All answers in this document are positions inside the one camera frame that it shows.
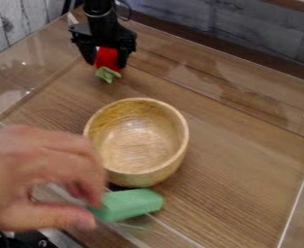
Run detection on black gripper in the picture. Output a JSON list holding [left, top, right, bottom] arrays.
[[69, 22, 137, 69]]

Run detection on red felt fruit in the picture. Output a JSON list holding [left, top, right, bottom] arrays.
[[94, 46, 121, 84]]

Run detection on green rectangular block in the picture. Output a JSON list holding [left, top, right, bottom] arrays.
[[87, 189, 163, 223]]

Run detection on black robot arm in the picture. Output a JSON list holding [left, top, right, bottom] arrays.
[[69, 0, 137, 69]]

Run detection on bare human hand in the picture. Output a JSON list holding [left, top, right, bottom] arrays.
[[0, 125, 106, 232]]

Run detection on wooden bowl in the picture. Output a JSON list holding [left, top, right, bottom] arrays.
[[83, 98, 190, 188]]

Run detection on clear acrylic tray walls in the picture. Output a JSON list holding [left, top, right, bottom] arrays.
[[0, 20, 304, 248]]

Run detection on black metal stand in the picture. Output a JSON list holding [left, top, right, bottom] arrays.
[[0, 231, 59, 248]]

